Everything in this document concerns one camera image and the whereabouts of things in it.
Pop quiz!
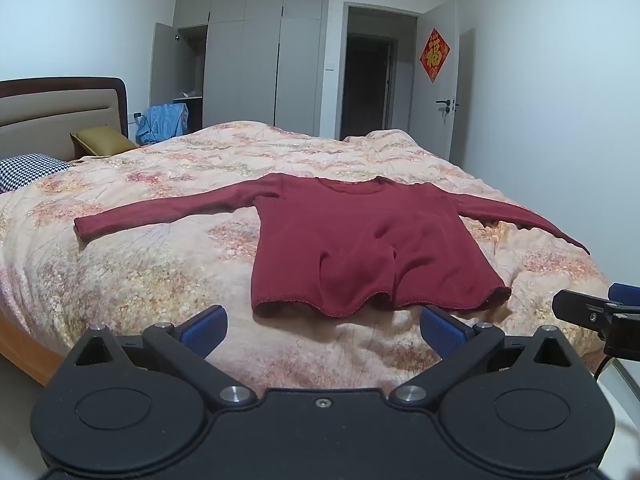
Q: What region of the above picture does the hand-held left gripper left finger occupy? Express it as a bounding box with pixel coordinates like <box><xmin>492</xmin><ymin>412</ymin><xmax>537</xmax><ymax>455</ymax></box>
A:
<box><xmin>65</xmin><ymin>304</ymin><xmax>257</xmax><ymax>412</ymax></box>

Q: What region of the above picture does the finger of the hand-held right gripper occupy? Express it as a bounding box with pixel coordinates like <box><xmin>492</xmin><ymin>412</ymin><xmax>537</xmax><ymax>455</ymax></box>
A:
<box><xmin>552</xmin><ymin>289</ymin><xmax>640</xmax><ymax>361</ymax></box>
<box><xmin>607</xmin><ymin>282</ymin><xmax>640</xmax><ymax>308</ymax></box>

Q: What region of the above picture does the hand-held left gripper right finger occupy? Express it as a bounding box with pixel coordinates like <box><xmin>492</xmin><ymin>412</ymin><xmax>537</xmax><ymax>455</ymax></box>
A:
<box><xmin>389</xmin><ymin>304</ymin><xmax>585</xmax><ymax>411</ymax></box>

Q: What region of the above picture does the dark red long-sleeved sweater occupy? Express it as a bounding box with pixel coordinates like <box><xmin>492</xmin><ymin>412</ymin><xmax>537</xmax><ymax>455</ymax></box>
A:
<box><xmin>74</xmin><ymin>172</ymin><xmax>591</xmax><ymax>320</ymax></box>

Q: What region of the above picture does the floral pink blanket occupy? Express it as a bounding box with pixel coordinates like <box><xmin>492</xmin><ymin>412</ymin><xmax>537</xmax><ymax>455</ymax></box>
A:
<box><xmin>0</xmin><ymin>120</ymin><xmax>614</xmax><ymax>397</ymax></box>

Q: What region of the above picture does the blue cloth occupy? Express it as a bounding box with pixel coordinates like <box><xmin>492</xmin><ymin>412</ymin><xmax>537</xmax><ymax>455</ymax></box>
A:
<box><xmin>135</xmin><ymin>103</ymin><xmax>190</xmax><ymax>147</ymax></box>

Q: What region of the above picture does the yellow pillow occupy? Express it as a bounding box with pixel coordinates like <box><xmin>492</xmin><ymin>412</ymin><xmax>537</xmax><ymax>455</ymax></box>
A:
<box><xmin>70</xmin><ymin>126</ymin><xmax>138</xmax><ymax>159</ymax></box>

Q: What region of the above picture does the houndstooth pillow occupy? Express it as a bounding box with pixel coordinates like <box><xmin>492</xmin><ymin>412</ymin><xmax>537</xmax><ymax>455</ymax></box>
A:
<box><xmin>0</xmin><ymin>154</ymin><xmax>76</xmax><ymax>194</ymax></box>

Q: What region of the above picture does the white door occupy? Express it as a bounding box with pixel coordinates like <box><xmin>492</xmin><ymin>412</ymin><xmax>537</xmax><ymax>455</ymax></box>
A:
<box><xmin>407</xmin><ymin>0</ymin><xmax>462</xmax><ymax>167</ymax></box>

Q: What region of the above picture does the upholstered wooden headboard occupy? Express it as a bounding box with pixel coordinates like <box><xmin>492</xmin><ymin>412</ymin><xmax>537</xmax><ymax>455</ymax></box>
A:
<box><xmin>0</xmin><ymin>77</ymin><xmax>129</xmax><ymax>162</ymax></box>

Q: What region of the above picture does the red paper door decoration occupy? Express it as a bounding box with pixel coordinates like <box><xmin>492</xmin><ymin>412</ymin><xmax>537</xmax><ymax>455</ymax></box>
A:
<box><xmin>419</xmin><ymin>29</ymin><xmax>451</xmax><ymax>83</ymax></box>

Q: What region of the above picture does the grey built-in wardrobe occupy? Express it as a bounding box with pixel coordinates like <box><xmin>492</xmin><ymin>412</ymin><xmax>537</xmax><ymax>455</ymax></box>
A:
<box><xmin>149</xmin><ymin>0</ymin><xmax>332</xmax><ymax>140</ymax></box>

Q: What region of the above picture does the black cable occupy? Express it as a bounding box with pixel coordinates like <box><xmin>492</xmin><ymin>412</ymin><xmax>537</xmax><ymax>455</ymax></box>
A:
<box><xmin>592</xmin><ymin>354</ymin><xmax>617</xmax><ymax>386</ymax></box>

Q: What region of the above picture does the wooden bed frame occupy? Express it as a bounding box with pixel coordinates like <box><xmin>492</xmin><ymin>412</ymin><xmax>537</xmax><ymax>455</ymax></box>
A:
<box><xmin>0</xmin><ymin>305</ymin><xmax>66</xmax><ymax>387</ymax></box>

